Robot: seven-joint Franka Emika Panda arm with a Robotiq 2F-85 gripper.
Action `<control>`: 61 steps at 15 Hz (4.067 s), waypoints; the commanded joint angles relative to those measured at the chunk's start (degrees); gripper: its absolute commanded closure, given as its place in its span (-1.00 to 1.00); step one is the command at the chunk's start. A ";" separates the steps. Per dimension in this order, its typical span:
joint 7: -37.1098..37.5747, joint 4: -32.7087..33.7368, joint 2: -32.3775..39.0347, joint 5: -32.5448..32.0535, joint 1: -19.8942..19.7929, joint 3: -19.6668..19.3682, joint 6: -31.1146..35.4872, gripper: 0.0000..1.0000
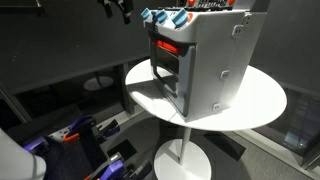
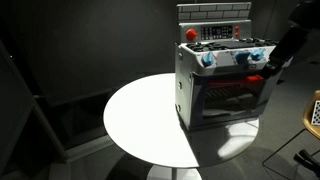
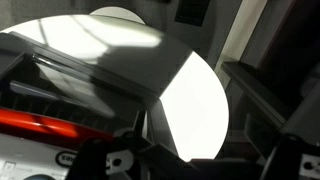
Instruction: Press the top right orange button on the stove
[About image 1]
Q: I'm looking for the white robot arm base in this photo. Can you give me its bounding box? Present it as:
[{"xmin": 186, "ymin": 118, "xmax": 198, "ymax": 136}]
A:
[{"xmin": 0, "ymin": 128, "xmax": 47, "ymax": 180}]

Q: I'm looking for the large blue stove knob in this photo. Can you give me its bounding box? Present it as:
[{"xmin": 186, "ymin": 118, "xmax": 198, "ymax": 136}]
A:
[{"xmin": 170, "ymin": 8, "xmax": 190, "ymax": 29}]

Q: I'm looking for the white grey toy stove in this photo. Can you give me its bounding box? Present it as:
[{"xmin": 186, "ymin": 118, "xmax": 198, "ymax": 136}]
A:
[{"xmin": 142, "ymin": 0, "xmax": 268, "ymax": 123}]

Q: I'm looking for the white round table base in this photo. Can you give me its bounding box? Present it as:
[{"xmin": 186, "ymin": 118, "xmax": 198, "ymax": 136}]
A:
[{"xmin": 83, "ymin": 75, "xmax": 115, "ymax": 92}]

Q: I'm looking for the grey oven door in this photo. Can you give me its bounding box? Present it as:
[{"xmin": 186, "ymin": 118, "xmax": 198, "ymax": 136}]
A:
[{"xmin": 148, "ymin": 31, "xmax": 196, "ymax": 118}]

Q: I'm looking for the purple clamp with orange tip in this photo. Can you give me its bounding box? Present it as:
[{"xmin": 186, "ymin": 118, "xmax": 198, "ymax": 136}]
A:
[{"xmin": 63, "ymin": 114, "xmax": 98, "ymax": 143}]

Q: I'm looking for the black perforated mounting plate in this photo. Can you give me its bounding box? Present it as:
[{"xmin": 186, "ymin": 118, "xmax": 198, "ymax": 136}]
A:
[{"xmin": 43, "ymin": 126, "xmax": 108, "ymax": 180}]

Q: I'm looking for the purple black clamp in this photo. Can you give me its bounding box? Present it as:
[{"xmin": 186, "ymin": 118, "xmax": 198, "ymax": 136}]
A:
[{"xmin": 83, "ymin": 151, "xmax": 127, "ymax": 180}]

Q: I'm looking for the orange oven door handle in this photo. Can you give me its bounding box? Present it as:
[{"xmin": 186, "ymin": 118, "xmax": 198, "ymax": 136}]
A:
[{"xmin": 151, "ymin": 38, "xmax": 181, "ymax": 55}]

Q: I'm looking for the white round pedestal table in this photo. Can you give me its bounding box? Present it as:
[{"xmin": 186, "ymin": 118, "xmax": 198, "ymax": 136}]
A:
[{"xmin": 124, "ymin": 58, "xmax": 288, "ymax": 180}]

